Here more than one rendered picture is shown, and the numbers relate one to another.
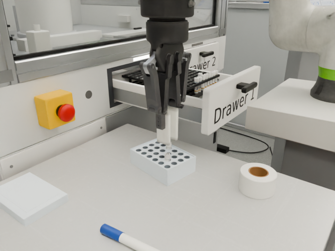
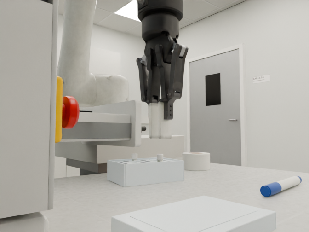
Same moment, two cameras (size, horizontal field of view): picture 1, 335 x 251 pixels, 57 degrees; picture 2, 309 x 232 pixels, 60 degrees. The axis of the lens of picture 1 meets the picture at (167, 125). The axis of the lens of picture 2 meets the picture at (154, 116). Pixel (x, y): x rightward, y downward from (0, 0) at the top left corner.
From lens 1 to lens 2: 0.74 m
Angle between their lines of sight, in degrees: 79
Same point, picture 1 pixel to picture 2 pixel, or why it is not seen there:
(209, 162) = not seen: hidden behind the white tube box
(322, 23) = (106, 82)
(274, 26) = (71, 83)
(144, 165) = (150, 174)
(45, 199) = (220, 203)
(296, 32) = (89, 88)
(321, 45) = (106, 97)
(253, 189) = (208, 161)
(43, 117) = not seen: hidden behind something
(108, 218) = (242, 195)
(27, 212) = (256, 210)
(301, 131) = (139, 150)
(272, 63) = not seen: outside the picture
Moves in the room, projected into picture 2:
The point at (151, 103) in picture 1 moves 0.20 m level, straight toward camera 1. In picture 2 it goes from (177, 86) to (294, 83)
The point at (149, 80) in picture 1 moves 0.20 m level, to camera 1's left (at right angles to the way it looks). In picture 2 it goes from (180, 62) to (156, 15)
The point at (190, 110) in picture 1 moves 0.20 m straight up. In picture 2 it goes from (116, 127) to (117, 40)
